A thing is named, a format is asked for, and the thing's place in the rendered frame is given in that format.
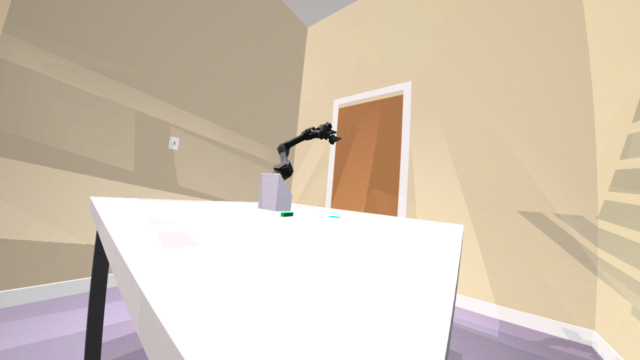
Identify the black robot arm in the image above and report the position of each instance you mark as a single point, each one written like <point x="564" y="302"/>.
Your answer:
<point x="285" y="168"/>

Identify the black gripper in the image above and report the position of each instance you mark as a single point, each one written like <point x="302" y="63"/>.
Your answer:
<point x="326" y="133"/>

